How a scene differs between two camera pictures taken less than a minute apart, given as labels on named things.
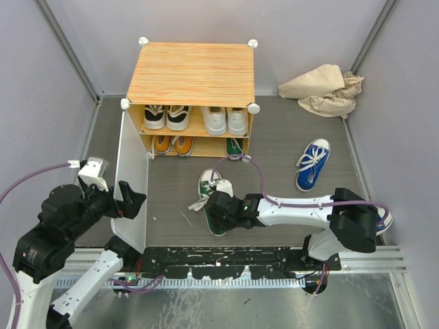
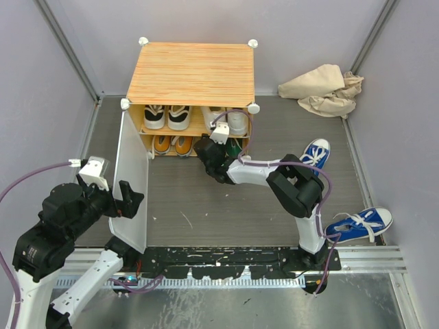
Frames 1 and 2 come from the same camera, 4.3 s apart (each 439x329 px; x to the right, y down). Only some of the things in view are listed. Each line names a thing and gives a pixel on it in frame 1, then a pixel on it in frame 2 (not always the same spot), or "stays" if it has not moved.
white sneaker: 237,121 stays
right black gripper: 227,225 -> 223,147
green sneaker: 234,146 stays
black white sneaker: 178,117 stays
